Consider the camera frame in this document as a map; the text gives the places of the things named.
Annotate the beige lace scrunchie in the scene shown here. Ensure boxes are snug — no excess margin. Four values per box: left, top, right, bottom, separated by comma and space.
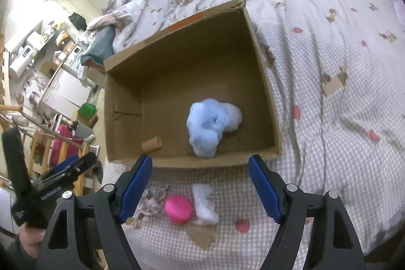
134, 181, 170, 221

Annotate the pink plush toy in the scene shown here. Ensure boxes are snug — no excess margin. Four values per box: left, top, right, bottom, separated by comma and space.
165, 195, 193, 224

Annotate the peach foam roll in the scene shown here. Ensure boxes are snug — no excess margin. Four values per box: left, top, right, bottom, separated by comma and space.
141, 136, 162, 153

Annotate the white fluffy soft item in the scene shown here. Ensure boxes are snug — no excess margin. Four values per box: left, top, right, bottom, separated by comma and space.
192, 184, 219, 226

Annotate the light blue plush toy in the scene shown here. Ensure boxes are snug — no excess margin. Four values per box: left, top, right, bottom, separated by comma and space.
186, 99, 243, 158

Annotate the person's left hand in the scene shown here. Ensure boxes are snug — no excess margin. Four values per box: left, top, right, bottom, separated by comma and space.
18, 223, 46, 259

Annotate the yellow wooden stool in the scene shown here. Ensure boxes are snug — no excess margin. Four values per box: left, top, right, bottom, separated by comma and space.
27, 130, 90, 180

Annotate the green bucket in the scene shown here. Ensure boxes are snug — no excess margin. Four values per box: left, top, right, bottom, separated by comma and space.
77, 103, 97, 118

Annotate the white kitchen cabinet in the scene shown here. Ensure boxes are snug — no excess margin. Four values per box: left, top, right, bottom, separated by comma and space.
38, 69, 91, 119

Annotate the brown cardboard box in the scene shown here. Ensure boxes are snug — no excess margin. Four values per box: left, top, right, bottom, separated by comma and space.
104, 0, 282, 169

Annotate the black hanging garment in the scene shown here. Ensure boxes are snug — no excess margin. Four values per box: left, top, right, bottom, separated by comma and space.
69, 12, 87, 31

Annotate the pile of clothes and bedding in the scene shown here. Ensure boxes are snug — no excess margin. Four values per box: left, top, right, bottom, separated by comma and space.
80, 0, 149, 70

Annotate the patterned bed quilt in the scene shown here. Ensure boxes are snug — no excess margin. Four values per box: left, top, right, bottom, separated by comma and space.
124, 0, 404, 269

